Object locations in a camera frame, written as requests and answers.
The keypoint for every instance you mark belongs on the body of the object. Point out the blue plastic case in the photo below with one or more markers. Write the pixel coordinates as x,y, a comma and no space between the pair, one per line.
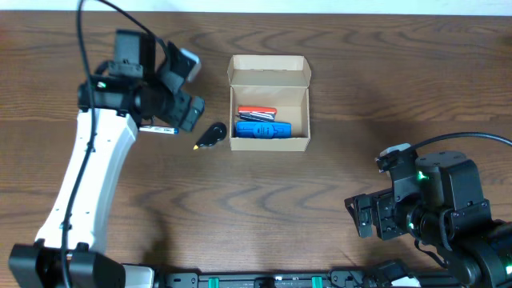
263,130

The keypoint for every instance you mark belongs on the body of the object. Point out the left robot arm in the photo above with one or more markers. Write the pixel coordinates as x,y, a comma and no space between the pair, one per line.
69,250

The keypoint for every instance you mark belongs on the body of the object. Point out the red stapler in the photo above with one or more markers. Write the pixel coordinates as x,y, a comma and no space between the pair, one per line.
257,113

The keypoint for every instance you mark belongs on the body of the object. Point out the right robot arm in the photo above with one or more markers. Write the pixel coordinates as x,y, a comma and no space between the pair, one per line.
438,200

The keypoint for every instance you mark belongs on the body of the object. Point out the right green clamp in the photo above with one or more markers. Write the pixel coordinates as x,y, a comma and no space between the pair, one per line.
316,282

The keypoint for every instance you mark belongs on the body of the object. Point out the green clamp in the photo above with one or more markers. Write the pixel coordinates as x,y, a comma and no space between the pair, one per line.
316,282
213,283

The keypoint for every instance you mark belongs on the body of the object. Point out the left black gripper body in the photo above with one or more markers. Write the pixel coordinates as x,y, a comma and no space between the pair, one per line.
168,106

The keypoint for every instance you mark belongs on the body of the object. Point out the blue and white marker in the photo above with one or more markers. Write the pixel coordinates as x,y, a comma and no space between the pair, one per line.
159,129

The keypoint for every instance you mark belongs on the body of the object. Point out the brown cardboard box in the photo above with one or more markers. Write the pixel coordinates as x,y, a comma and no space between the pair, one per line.
274,81

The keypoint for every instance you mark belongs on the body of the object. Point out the black tape dispenser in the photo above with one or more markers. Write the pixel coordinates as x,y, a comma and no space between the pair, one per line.
215,133

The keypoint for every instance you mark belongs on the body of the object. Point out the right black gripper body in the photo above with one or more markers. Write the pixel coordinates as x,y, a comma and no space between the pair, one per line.
393,217

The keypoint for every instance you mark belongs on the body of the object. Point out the left green clamp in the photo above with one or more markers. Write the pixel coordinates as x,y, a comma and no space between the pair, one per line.
213,283

